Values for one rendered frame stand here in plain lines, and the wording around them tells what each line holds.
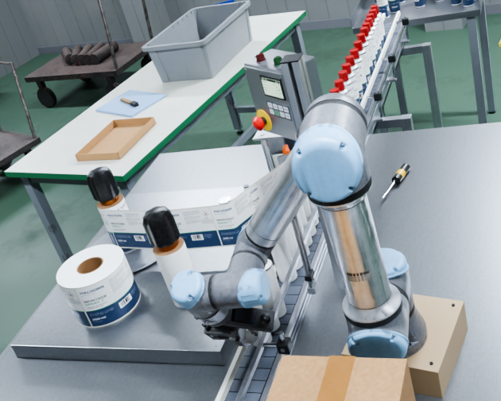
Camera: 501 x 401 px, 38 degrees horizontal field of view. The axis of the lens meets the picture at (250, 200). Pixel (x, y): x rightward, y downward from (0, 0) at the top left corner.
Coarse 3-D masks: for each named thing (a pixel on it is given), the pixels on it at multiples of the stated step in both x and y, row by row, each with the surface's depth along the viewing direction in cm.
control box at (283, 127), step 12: (252, 60) 178; (312, 60) 169; (252, 72) 176; (264, 72) 172; (276, 72) 168; (312, 72) 170; (252, 84) 179; (312, 84) 171; (252, 96) 182; (264, 96) 177; (288, 96) 169; (264, 108) 180; (276, 120) 178; (288, 120) 174; (276, 132) 181; (288, 132) 176
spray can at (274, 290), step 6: (270, 264) 178; (264, 270) 177; (270, 270) 178; (270, 276) 178; (276, 276) 181; (270, 282) 179; (276, 282) 181; (270, 288) 180; (276, 288) 181; (276, 294) 181; (282, 306) 184; (282, 312) 184
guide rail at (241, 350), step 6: (276, 270) 198; (240, 348) 174; (246, 348) 176; (240, 354) 173; (234, 360) 171; (240, 360) 173; (234, 366) 169; (228, 372) 168; (234, 372) 169; (228, 378) 166; (222, 384) 165; (228, 384) 166; (222, 390) 164; (228, 390) 166; (222, 396) 162
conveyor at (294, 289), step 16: (320, 224) 217; (304, 272) 199; (288, 288) 195; (288, 304) 189; (288, 320) 184; (272, 336) 180; (272, 352) 175; (240, 368) 173; (256, 368) 172; (240, 384) 169; (256, 384) 167; (256, 400) 163
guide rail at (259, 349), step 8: (312, 216) 207; (312, 224) 205; (304, 232) 201; (304, 240) 198; (296, 256) 192; (296, 264) 190; (288, 272) 187; (288, 280) 184; (280, 296) 180; (280, 304) 178; (264, 336) 168; (256, 352) 164; (256, 360) 162; (248, 368) 160; (248, 376) 158; (248, 384) 157; (240, 392) 155; (240, 400) 153
